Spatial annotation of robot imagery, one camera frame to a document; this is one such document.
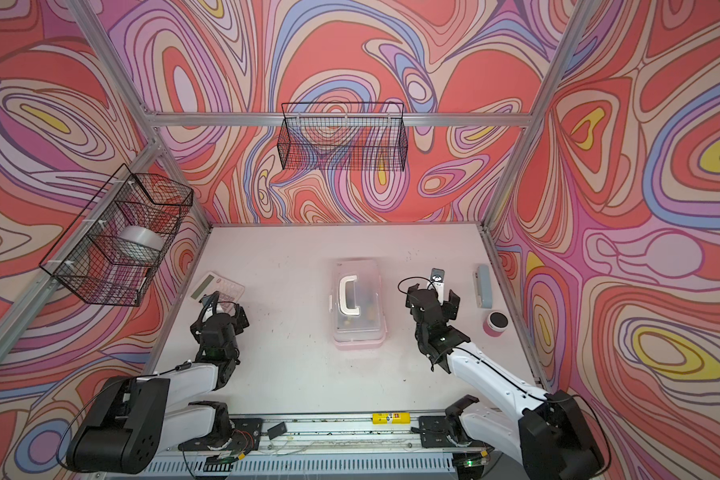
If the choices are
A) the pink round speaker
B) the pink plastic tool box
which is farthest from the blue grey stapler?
the pink plastic tool box

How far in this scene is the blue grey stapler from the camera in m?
0.96

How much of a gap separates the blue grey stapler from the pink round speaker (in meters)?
0.05

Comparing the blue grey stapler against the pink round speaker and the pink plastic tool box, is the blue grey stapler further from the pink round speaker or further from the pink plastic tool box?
the pink plastic tool box

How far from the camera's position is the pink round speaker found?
884 millimetres
